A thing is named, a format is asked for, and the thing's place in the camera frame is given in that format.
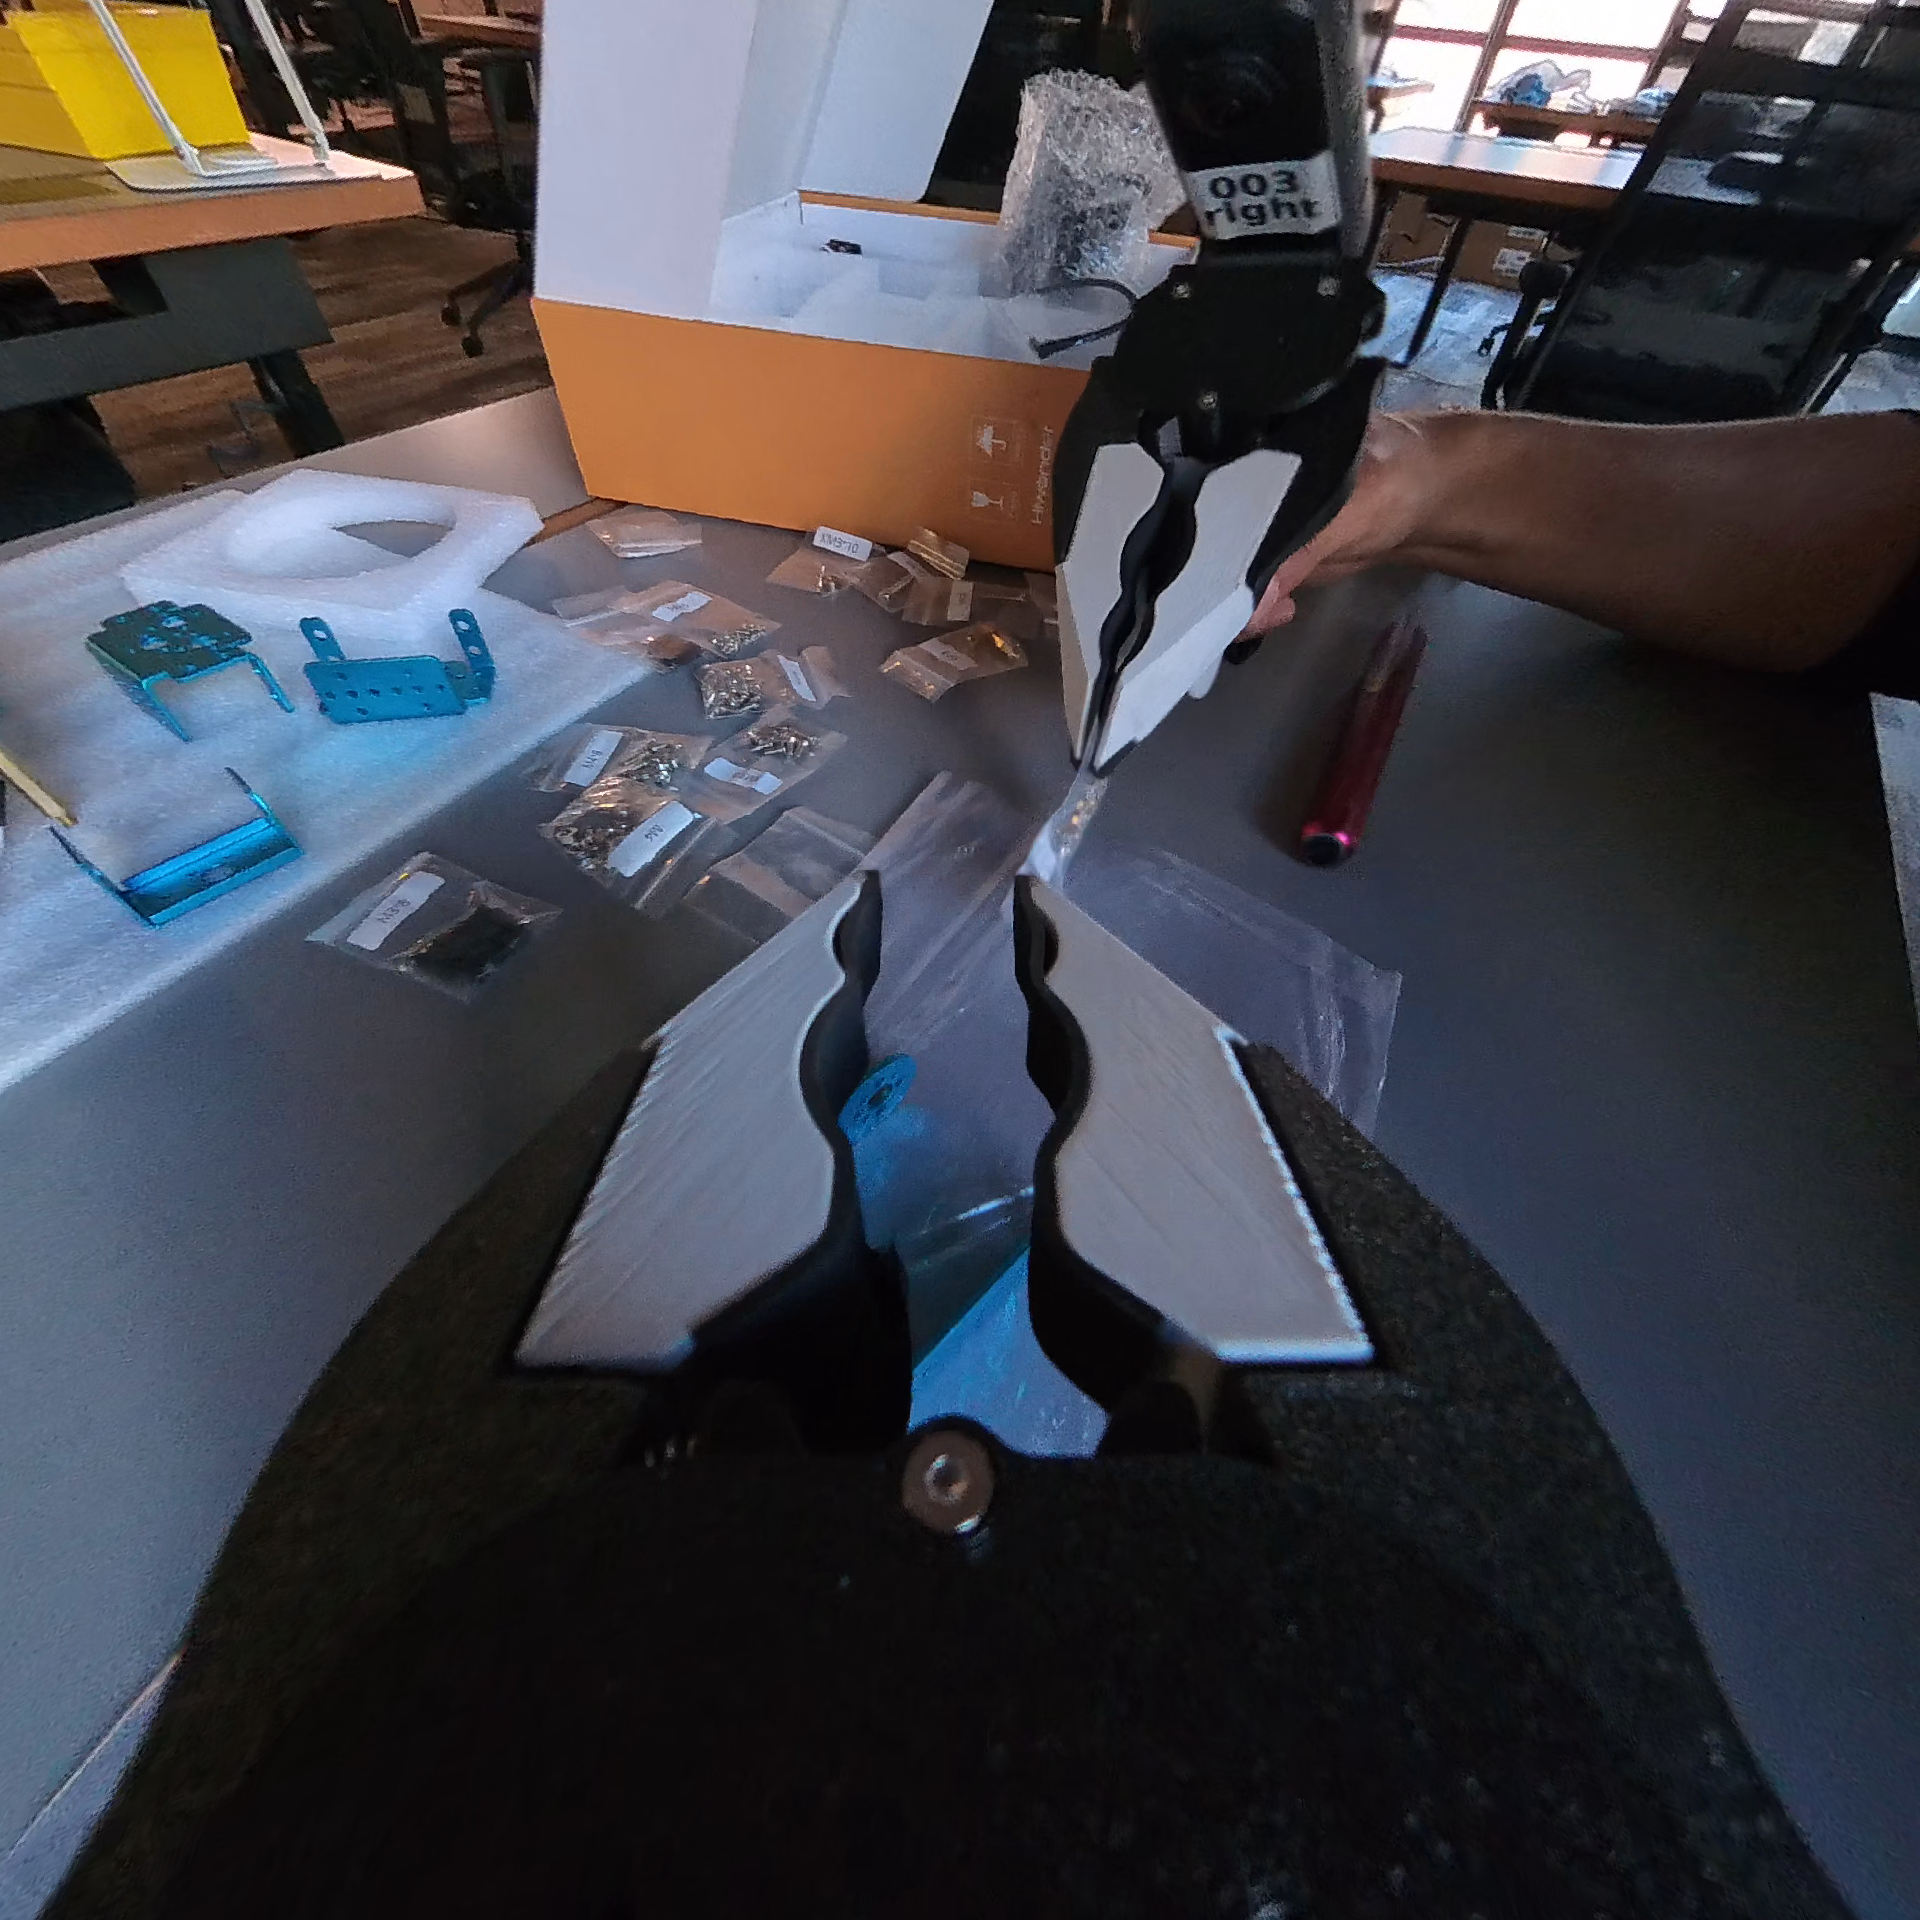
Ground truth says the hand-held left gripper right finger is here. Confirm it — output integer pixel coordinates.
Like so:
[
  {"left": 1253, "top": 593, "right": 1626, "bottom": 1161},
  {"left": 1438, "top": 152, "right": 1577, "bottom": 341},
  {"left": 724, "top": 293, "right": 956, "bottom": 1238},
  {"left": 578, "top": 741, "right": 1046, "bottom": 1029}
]
[{"left": 1012, "top": 873, "right": 1375, "bottom": 1424}]

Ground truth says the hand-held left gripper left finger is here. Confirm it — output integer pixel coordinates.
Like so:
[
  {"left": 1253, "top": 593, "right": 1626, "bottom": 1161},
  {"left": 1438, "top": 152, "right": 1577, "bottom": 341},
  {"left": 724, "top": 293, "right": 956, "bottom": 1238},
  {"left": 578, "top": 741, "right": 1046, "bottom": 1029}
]
[{"left": 515, "top": 871, "right": 915, "bottom": 1424}]

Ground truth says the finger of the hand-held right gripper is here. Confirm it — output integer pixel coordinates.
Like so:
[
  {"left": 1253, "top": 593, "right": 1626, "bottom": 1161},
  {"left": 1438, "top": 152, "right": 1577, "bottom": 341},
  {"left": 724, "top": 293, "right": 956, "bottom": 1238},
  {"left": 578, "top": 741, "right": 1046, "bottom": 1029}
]
[
  {"left": 1054, "top": 439, "right": 1187, "bottom": 775},
  {"left": 1094, "top": 447, "right": 1308, "bottom": 777}
]

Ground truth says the large clear plastic bag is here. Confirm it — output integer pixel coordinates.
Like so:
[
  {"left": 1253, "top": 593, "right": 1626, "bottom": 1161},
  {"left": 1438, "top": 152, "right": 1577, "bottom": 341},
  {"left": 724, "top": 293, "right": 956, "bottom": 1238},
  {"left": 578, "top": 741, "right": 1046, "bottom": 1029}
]
[{"left": 838, "top": 768, "right": 1407, "bottom": 1465}]

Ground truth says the red screwdriver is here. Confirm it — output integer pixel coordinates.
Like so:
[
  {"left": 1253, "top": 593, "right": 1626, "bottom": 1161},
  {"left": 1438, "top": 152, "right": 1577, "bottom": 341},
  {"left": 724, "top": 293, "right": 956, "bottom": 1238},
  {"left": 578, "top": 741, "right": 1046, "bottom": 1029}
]
[{"left": 1294, "top": 614, "right": 1430, "bottom": 868}]

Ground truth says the small clear nut bag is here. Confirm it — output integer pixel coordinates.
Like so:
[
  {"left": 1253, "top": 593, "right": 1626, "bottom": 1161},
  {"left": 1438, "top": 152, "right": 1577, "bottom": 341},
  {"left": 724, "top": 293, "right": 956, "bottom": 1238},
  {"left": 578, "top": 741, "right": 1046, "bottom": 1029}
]
[{"left": 1018, "top": 761, "right": 1115, "bottom": 903}]

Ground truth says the person's right forearm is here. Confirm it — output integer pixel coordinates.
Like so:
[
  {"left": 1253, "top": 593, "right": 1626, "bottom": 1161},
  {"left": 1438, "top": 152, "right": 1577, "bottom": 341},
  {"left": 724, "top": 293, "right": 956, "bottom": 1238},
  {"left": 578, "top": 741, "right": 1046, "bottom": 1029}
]
[{"left": 1410, "top": 405, "right": 1920, "bottom": 676}]

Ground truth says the grey desk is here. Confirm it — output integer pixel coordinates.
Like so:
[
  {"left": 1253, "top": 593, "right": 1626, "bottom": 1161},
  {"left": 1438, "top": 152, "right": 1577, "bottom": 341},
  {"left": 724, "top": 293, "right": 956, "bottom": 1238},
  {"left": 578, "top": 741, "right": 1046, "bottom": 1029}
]
[{"left": 0, "top": 382, "right": 1920, "bottom": 1920}]

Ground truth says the light desk with black legs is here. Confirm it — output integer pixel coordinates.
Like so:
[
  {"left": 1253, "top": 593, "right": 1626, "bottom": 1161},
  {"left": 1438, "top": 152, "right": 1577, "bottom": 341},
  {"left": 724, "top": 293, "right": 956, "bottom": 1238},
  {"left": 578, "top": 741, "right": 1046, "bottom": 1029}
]
[{"left": 0, "top": 127, "right": 425, "bottom": 459}]

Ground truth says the person's right hand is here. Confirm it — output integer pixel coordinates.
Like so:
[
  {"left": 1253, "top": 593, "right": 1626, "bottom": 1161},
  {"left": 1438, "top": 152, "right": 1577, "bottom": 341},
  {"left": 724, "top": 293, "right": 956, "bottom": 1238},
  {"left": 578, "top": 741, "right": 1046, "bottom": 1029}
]
[{"left": 1236, "top": 412, "right": 1450, "bottom": 641}]

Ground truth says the bubble wrap bundle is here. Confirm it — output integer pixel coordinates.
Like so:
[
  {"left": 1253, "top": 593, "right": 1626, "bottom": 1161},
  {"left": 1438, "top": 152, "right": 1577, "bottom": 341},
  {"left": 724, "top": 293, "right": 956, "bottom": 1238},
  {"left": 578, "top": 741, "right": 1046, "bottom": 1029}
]
[{"left": 995, "top": 65, "right": 1191, "bottom": 299}]

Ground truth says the pile of small hardware bags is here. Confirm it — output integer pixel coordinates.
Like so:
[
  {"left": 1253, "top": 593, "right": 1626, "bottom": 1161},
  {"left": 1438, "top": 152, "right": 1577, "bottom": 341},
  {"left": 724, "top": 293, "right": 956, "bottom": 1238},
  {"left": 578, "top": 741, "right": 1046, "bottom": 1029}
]
[{"left": 305, "top": 502, "right": 1059, "bottom": 1004}]

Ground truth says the orange cardboard box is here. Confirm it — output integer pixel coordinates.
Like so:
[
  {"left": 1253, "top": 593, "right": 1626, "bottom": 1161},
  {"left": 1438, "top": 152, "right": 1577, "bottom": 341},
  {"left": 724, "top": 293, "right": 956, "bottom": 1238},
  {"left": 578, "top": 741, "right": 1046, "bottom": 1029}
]
[{"left": 527, "top": 0, "right": 1221, "bottom": 575}]

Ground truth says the black mesh office chair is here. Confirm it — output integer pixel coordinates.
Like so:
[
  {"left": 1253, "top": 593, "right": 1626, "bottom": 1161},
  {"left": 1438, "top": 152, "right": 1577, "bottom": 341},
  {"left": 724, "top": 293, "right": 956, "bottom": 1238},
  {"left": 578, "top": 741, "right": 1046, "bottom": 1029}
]
[{"left": 1481, "top": 0, "right": 1920, "bottom": 425}]

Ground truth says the white foam sheet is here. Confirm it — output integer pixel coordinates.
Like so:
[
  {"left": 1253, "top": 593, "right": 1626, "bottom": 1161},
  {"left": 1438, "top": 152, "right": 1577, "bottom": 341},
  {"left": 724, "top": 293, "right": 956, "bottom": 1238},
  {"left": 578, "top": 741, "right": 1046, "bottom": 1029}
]
[{"left": 0, "top": 486, "right": 666, "bottom": 1100}]

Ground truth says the yellow box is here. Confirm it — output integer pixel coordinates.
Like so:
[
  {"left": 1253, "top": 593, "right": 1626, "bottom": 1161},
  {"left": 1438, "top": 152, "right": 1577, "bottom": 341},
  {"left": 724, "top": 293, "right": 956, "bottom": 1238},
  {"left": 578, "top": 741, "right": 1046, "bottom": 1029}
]
[{"left": 0, "top": 0, "right": 252, "bottom": 161}]

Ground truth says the long blue metal bracket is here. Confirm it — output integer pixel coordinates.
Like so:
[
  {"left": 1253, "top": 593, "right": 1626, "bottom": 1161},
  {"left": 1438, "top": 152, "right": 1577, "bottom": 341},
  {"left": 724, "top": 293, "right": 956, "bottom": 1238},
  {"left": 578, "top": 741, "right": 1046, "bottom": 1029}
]
[{"left": 835, "top": 1048, "right": 1105, "bottom": 1465}]

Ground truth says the black cable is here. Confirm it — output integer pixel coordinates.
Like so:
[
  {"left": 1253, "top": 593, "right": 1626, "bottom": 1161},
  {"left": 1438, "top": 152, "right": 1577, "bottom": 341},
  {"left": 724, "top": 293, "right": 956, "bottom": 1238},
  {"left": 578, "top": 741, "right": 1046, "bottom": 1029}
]
[{"left": 1023, "top": 275, "right": 1146, "bottom": 366}]

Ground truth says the shiny blue U bracket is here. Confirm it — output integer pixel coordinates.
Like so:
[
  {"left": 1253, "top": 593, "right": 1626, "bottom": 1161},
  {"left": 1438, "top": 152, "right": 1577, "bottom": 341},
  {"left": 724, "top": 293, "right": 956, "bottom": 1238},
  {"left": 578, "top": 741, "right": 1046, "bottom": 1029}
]
[{"left": 47, "top": 768, "right": 305, "bottom": 928}]

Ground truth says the perforated blue U bracket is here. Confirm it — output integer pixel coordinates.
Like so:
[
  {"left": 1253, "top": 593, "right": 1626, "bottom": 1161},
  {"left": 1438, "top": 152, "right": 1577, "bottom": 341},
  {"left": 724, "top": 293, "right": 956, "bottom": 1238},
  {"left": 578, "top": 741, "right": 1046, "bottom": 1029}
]
[{"left": 298, "top": 604, "right": 500, "bottom": 736}]

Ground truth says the blue bracket with flanges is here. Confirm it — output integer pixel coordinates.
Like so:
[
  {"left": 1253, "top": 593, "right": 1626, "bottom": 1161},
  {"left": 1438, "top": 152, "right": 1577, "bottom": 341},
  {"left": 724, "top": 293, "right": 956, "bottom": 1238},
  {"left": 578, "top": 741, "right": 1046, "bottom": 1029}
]
[{"left": 84, "top": 596, "right": 298, "bottom": 742}]

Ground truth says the white foam ring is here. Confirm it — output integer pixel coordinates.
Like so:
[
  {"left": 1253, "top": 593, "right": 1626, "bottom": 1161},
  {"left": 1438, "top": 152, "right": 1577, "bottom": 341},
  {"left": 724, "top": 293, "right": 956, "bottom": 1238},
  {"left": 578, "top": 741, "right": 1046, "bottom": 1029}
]
[{"left": 119, "top": 468, "right": 543, "bottom": 619}]

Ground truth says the white wire stand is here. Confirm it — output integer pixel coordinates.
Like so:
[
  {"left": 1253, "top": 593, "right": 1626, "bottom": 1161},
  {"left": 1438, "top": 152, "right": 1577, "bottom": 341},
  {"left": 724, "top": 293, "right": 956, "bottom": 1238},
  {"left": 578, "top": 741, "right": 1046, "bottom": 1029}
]
[{"left": 87, "top": 0, "right": 345, "bottom": 195}]

